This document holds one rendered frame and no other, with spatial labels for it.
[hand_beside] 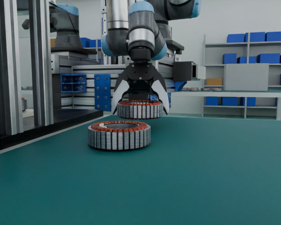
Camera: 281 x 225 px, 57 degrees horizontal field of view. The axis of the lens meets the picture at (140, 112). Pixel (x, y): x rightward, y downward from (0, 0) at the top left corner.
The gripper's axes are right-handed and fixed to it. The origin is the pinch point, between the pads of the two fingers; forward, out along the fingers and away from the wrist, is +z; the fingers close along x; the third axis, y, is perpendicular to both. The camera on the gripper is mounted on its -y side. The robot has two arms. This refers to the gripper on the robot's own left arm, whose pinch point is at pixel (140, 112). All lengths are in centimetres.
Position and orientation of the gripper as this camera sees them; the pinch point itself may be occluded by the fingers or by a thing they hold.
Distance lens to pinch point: 63.0
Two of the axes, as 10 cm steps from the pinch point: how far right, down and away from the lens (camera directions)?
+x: -10.0, 0.0, 0.2
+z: -0.1, 9.2, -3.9
